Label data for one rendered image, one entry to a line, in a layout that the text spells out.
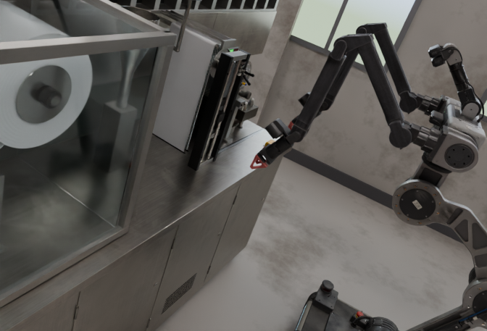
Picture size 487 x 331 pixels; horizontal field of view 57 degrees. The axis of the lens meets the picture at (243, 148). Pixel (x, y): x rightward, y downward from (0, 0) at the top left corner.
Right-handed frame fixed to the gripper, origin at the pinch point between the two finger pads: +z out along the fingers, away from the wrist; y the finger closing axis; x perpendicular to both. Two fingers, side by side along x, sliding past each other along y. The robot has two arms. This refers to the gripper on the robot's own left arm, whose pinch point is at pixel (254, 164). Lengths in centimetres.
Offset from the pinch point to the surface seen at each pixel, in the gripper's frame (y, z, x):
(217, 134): -7.9, 10.4, -20.1
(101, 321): 65, 51, 8
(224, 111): -7.8, 0.2, -26.0
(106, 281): 68, 33, -3
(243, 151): -35.1, 20.3, -5.9
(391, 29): -236, -47, -6
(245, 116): -53, 16, -20
